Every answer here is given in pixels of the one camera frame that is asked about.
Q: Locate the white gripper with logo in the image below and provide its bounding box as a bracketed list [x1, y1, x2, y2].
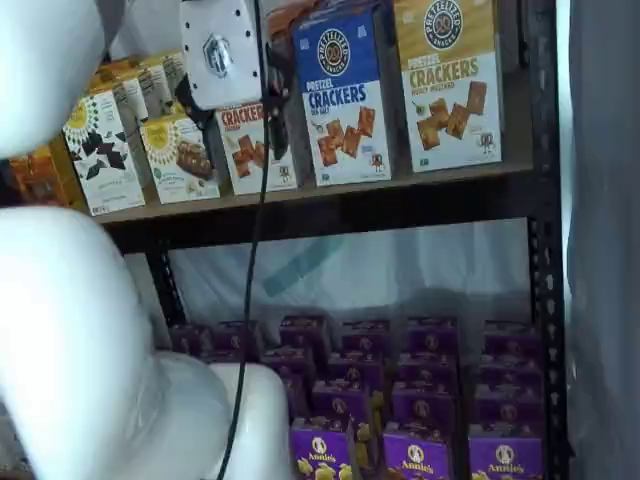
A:
[174, 0, 296, 161]

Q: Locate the orange white pretzel crackers box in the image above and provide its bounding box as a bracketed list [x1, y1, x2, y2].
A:
[267, 0, 304, 40]
[214, 102, 300, 196]

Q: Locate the yellow snack bar box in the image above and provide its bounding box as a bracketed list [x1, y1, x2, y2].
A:
[144, 99, 189, 124]
[139, 114, 221, 205]

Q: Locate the blue white pretzel crackers box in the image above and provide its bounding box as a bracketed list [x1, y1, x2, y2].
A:
[292, 5, 396, 187]
[319, 0, 390, 19]

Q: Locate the brown wooden shelf board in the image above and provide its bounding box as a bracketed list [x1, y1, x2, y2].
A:
[94, 159, 536, 224]

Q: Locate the white box with dark crackers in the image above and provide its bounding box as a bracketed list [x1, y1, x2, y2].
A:
[62, 89, 147, 217]

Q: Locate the yellow honey mustard crackers box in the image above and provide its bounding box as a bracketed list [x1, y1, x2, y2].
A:
[393, 0, 504, 174]

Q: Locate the dark orange snack box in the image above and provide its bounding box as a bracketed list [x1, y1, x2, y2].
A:
[7, 147, 86, 209]

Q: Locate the purple Annie's snack box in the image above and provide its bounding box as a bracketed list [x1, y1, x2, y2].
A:
[479, 354, 544, 391]
[407, 317, 459, 356]
[262, 347, 314, 381]
[214, 319, 261, 357]
[279, 314, 329, 351]
[312, 379, 371, 426]
[397, 352, 459, 389]
[289, 417, 352, 480]
[382, 422, 454, 480]
[467, 424, 544, 480]
[327, 352, 384, 389]
[483, 319, 541, 359]
[342, 319, 391, 356]
[392, 382, 456, 431]
[169, 324, 216, 357]
[474, 387, 544, 436]

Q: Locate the black metal shelf rack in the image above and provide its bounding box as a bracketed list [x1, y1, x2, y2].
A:
[99, 0, 571, 480]

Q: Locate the purple box with yellow bunnies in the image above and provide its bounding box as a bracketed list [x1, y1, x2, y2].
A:
[349, 389, 386, 471]

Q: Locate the teal tape strip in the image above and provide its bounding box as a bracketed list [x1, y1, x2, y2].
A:
[262, 234, 346, 299]

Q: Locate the translucent plastic sheet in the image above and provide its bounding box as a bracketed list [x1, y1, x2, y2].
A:
[124, 219, 534, 351]

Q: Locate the grey curtain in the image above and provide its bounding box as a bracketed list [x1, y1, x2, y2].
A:
[554, 0, 640, 480]

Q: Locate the thin black cable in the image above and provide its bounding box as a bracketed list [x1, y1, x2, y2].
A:
[212, 0, 271, 480]

